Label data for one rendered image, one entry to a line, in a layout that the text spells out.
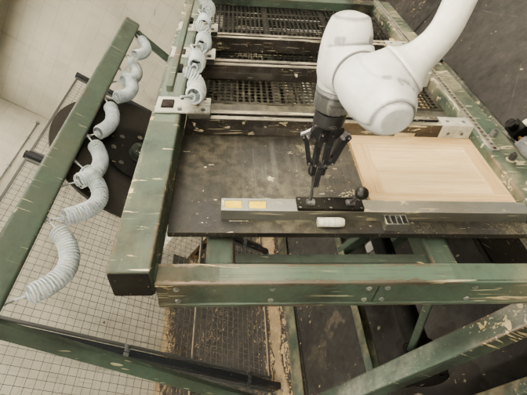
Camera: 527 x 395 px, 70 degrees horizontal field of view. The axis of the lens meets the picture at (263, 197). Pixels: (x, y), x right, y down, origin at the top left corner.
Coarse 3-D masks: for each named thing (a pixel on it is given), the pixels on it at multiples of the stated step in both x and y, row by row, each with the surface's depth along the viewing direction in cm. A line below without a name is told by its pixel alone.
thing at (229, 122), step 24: (192, 72) 126; (168, 96) 137; (192, 120) 135; (216, 120) 136; (240, 120) 136; (264, 120) 137; (288, 120) 138; (312, 120) 139; (432, 120) 145; (456, 120) 146
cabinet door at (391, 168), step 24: (360, 144) 139; (384, 144) 140; (408, 144) 141; (432, 144) 142; (456, 144) 143; (360, 168) 129; (384, 168) 131; (408, 168) 131; (432, 168) 132; (456, 168) 133; (480, 168) 134; (384, 192) 121; (408, 192) 122; (432, 192) 123; (456, 192) 124; (480, 192) 125; (504, 192) 125
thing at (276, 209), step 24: (240, 216) 110; (264, 216) 110; (288, 216) 111; (312, 216) 112; (336, 216) 112; (360, 216) 113; (408, 216) 114; (432, 216) 114; (456, 216) 115; (480, 216) 115; (504, 216) 116
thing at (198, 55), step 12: (192, 0) 168; (204, 12) 183; (204, 24) 165; (180, 36) 139; (204, 36) 153; (180, 48) 131; (192, 48) 145; (204, 48) 158; (204, 60) 139; (168, 84) 113; (192, 84) 125; (204, 84) 127; (180, 96) 118; (192, 96) 128; (204, 96) 126
